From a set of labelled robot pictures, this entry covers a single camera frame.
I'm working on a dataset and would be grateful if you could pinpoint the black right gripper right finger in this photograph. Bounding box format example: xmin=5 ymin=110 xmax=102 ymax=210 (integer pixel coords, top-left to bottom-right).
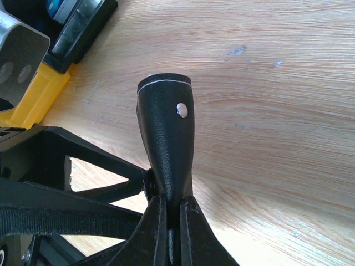
xmin=180 ymin=196 xmax=238 ymax=265

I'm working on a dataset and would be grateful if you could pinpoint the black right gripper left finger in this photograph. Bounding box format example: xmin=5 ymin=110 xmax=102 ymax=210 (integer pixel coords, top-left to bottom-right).
xmin=70 ymin=194 xmax=168 ymax=265

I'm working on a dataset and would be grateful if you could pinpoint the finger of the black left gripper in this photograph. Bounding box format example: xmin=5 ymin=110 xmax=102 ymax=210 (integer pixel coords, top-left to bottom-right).
xmin=1 ymin=126 xmax=147 ymax=239

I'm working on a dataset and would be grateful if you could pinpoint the black leather card holder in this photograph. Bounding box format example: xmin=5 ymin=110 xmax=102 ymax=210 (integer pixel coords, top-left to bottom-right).
xmin=136 ymin=73 xmax=195 ymax=211

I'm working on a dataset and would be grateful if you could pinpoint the blue credit card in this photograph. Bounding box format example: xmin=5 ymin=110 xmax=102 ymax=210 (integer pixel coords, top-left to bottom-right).
xmin=45 ymin=0 xmax=77 ymax=24

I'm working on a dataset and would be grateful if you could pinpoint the yellow middle sorting bin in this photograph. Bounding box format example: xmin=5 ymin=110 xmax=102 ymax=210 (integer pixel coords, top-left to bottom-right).
xmin=1 ymin=63 xmax=70 ymax=129

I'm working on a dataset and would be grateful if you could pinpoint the black far sorting bin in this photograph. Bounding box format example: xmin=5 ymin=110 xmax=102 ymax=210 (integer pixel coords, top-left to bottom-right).
xmin=1 ymin=0 xmax=118 ymax=74

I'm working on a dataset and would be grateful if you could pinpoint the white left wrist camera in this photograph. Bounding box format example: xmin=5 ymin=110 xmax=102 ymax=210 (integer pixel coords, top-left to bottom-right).
xmin=0 ymin=11 xmax=50 ymax=112

